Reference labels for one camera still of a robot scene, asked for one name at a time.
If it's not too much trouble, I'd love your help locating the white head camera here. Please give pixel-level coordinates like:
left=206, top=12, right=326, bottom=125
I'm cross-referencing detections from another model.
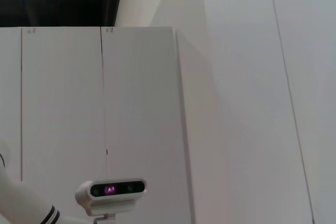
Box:
left=75, top=178, right=148, bottom=219

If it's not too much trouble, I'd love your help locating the white cabinet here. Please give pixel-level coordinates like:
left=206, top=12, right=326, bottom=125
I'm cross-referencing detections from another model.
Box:
left=0, top=26, right=197, bottom=224

